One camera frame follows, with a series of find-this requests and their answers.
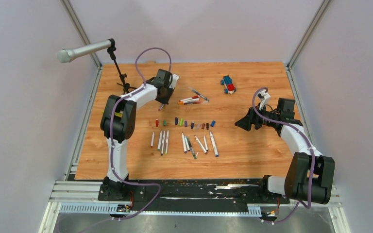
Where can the brown capped white marker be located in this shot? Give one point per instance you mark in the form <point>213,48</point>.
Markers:
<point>201,145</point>

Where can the blue red toy brick car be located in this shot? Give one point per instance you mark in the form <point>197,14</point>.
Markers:
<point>229,87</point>

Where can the silver grey pen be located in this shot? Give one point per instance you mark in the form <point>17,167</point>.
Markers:
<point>191,148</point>

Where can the silver microphone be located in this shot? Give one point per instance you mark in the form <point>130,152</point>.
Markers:
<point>69,55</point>

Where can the black capped white marker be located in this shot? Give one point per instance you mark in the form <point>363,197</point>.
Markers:
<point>205,144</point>

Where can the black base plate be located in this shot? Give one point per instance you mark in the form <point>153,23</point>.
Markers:
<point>191,195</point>

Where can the orange capped white marker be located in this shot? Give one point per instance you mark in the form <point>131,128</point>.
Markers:
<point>189,100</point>

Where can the blue capped white marker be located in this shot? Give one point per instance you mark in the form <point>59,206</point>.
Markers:
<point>213,142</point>

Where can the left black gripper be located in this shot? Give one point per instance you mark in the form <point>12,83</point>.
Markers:
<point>166,101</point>

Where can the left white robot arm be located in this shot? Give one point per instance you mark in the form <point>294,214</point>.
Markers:
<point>119,121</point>

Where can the light green white marker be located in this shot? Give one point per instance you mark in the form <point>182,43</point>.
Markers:
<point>167,142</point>

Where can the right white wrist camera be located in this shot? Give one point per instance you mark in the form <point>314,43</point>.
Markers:
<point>264,98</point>

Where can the dark blue capped marker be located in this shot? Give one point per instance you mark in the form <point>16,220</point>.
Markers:
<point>187,143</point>

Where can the red capped white marker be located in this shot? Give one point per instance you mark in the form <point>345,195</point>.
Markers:
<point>195,102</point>

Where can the grey capped marker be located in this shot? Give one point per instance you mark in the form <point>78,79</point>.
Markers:
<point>199,94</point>

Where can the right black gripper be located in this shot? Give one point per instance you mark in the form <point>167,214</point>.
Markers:
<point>251,117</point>

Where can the black microphone tripod stand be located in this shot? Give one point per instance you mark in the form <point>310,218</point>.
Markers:
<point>126,87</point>

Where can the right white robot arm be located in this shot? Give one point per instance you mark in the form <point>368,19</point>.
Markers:
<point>310,174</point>

